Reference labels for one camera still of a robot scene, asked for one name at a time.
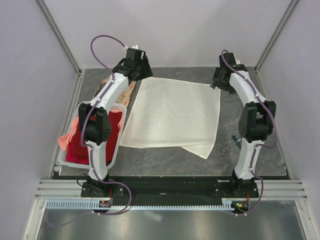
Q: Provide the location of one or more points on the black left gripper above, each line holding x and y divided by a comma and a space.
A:
148, 72

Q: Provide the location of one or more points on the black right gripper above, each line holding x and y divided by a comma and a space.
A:
216, 82

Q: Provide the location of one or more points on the white cloth napkin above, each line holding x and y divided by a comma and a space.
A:
169, 113

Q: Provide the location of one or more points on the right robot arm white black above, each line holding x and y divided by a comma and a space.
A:
256, 122

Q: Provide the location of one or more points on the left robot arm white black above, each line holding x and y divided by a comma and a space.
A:
94, 119

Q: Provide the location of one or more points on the floral beige eye mask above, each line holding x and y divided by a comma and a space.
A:
124, 97

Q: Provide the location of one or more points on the white plastic basket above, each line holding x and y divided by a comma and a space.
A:
61, 155

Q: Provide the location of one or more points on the pink cloth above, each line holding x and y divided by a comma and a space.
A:
64, 140

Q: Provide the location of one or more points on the red cloth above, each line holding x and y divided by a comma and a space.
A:
79, 155

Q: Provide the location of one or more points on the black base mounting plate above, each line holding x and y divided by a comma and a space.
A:
157, 188

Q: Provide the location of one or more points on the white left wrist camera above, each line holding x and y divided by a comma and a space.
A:
136, 46

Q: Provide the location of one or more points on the green handled wooden spoon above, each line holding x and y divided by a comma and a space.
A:
236, 138

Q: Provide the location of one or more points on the white slotted cable duct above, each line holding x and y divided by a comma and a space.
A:
101, 205

